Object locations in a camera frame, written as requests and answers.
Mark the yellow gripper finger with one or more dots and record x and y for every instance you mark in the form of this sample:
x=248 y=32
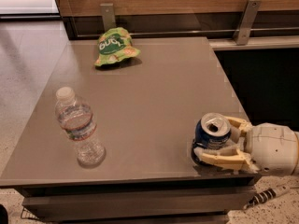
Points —
x=235 y=159
x=239 y=127

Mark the metal wall rail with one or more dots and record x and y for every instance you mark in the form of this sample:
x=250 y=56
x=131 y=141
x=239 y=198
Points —
x=256 y=32

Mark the clear plastic water bottle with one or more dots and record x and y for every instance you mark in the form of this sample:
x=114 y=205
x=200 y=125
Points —
x=76 y=119

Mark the left metal wall bracket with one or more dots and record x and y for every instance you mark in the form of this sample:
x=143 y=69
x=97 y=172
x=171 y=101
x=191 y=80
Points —
x=108 y=16

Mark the metal wall bracket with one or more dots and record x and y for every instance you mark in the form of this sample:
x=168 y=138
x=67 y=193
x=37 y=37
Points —
x=108 y=16
x=243 y=30

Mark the grey table drawer front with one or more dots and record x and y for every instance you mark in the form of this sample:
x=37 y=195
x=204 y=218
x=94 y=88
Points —
x=138 y=203

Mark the green rice chip bag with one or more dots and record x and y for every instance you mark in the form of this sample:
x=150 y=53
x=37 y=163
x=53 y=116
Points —
x=115 y=46

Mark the right metal wall bracket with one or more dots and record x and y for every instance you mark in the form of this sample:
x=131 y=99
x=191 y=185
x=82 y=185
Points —
x=243 y=30

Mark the blue pepsi can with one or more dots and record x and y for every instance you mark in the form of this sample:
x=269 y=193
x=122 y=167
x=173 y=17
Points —
x=211 y=132

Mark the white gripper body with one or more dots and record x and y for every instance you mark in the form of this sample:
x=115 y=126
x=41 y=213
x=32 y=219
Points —
x=271 y=149

